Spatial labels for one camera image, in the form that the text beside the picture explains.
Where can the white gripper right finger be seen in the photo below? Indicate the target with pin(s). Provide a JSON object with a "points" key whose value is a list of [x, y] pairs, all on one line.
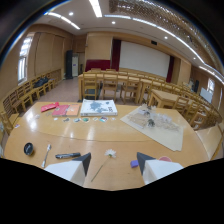
{"points": [[158, 170]]}

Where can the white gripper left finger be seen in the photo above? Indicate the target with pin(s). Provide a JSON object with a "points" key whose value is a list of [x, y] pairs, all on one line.
{"points": [[68, 171]]}

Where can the red and pink book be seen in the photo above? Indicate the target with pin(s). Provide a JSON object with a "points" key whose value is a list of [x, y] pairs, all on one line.
{"points": [[60, 110]]}

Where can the large white book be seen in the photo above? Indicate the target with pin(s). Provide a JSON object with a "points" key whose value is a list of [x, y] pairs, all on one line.
{"points": [[98, 108]]}

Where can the pink round dish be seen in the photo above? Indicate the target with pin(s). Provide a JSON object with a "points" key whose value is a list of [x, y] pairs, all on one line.
{"points": [[165, 159]]}

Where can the black marker pen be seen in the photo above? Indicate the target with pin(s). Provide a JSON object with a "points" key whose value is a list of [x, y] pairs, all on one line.
{"points": [[67, 155]]}

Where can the purple eraser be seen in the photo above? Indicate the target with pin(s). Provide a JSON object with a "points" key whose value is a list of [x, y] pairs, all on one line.
{"points": [[134, 163]]}

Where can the beige paper sheet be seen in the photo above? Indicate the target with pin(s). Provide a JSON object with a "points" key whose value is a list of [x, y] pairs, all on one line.
{"points": [[166, 133]]}

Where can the white daisy flower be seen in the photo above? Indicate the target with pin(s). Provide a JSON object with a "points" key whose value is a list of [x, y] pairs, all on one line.
{"points": [[110, 153]]}

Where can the small model on sheet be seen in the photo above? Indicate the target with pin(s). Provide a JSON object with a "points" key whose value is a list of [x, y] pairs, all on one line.
{"points": [[150, 122]]}

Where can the small dark sticker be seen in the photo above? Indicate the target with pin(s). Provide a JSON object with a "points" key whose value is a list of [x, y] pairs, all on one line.
{"points": [[66, 119]]}

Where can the small green round sticker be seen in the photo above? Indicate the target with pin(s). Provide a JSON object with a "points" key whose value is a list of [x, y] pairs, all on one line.
{"points": [[85, 119]]}

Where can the small red blue card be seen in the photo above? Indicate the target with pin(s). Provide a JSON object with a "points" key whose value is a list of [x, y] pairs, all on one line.
{"points": [[103, 119]]}

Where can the red booklet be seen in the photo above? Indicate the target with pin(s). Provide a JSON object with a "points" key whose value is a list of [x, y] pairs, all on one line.
{"points": [[49, 107]]}

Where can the small wooden table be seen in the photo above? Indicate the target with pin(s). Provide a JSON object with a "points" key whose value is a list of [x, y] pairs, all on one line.
{"points": [[165, 96]]}

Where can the wooden chair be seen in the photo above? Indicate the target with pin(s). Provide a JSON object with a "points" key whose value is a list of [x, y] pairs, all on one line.
{"points": [[109, 85], [130, 88], [90, 83]]}

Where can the black bag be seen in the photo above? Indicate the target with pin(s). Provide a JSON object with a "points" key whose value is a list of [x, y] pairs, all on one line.
{"points": [[40, 82]]}

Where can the red curtain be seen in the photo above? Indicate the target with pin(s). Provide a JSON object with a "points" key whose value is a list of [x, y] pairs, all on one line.
{"points": [[115, 55], [170, 69]]}

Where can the white air conditioner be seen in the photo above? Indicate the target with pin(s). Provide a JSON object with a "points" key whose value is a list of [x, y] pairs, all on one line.
{"points": [[75, 65]]}

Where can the black tall cabinet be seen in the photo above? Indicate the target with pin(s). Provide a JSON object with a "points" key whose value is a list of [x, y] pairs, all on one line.
{"points": [[68, 64]]}

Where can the red podium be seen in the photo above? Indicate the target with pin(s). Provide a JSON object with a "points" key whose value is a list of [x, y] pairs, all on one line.
{"points": [[97, 64]]}

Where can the white projector screen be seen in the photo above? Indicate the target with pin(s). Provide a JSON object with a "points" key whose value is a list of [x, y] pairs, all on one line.
{"points": [[144, 59]]}

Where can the window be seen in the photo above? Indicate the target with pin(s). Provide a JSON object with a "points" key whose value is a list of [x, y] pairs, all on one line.
{"points": [[23, 58]]}

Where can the ceiling strip light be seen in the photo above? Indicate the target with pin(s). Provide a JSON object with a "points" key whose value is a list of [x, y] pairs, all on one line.
{"points": [[65, 20], [96, 8]]}

